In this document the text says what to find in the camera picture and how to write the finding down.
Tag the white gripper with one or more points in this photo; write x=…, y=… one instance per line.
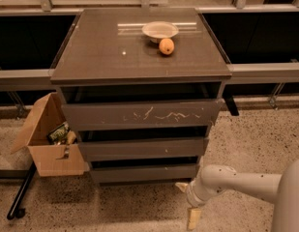
x=192, y=195

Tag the grey bottom drawer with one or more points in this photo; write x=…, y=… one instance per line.
x=145, y=174

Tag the grey drawer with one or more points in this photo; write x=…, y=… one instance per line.
x=143, y=149
x=145, y=174
x=141, y=115

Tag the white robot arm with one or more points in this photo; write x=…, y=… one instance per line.
x=282, y=190

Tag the grey middle drawer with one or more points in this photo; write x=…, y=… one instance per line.
x=143, y=149

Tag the grey top drawer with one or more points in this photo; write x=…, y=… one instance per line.
x=141, y=115

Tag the grey drawer cabinet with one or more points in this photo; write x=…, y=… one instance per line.
x=109, y=60

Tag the cardboard box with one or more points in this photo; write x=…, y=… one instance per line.
x=45, y=116

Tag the green snack bag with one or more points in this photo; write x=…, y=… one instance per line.
x=59, y=134

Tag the orange fruit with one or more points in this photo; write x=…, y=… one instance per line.
x=166, y=46

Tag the white bowl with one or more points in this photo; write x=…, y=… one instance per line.
x=158, y=30

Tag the black metal floor stand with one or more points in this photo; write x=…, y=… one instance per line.
x=26, y=177

